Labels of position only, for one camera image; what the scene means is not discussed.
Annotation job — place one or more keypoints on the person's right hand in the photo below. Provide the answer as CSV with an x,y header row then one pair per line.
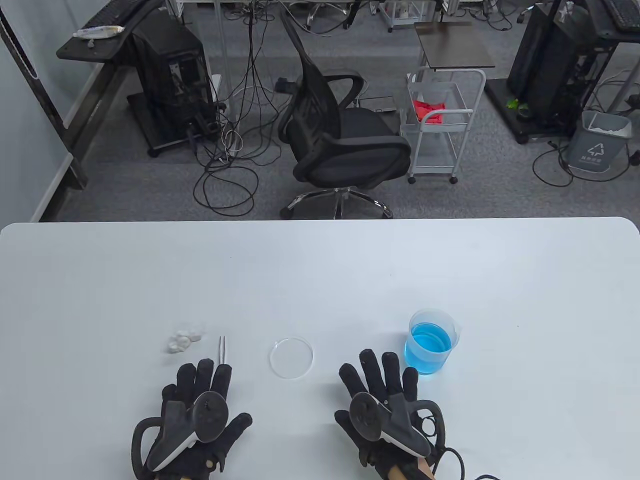
x,y
370,372

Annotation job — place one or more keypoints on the person's left hand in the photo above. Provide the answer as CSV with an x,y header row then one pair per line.
x,y
205,375

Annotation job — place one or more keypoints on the silver metal tweezers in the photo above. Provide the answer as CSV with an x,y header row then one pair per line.
x,y
223,350

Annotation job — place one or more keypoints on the white cotton ball clump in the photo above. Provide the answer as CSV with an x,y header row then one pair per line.
x,y
179,342

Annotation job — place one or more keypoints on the clear beaker blue dye solution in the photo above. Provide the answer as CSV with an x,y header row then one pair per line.
x,y
425,350

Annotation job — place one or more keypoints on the clear glass culture dish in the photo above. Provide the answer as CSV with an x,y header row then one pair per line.
x,y
291,357

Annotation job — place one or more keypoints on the person's right forearm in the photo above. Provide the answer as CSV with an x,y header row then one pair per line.
x,y
407,472

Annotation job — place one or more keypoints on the black mesh office chair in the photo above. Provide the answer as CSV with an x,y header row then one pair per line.
x,y
350,145

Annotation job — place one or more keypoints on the white rolling cart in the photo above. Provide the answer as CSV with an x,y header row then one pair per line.
x,y
435,150

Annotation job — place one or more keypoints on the black wheeled platform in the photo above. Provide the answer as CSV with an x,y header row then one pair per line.
x,y
145,125
500,100

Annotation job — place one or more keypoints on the red cloth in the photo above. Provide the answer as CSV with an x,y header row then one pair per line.
x,y
430,114

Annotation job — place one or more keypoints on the black flat device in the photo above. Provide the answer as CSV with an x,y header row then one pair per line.
x,y
380,104

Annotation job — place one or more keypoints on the black power adapter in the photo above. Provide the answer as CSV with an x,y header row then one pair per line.
x,y
284,85

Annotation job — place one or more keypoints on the small green plant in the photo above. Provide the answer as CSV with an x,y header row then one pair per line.
x,y
513,104

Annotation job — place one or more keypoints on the black computer tower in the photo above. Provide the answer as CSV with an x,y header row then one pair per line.
x,y
545,55
165,65

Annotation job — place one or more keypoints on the grey trash bin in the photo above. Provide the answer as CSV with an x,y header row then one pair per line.
x,y
595,150

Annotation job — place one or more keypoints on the dark brown side table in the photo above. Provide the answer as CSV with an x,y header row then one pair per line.
x,y
452,47

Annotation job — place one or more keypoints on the white crumpled trash paper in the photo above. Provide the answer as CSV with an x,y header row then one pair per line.
x,y
612,129

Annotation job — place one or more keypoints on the black workstation stand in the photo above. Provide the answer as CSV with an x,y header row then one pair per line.
x,y
85,50

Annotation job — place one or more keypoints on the small white trolley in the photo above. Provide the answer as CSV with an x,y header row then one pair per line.
x,y
400,15

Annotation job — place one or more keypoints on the white plastic packet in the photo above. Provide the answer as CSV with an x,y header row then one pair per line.
x,y
97,32

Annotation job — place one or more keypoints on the black keyboard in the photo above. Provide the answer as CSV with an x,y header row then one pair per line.
x,y
107,15
625,15

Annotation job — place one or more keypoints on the black metal desk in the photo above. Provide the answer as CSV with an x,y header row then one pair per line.
x,y
612,40

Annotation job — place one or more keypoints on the white metal post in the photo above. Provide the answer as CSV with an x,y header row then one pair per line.
x,y
224,50

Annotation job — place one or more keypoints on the black frame pole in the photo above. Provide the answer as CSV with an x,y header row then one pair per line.
x,y
36,85

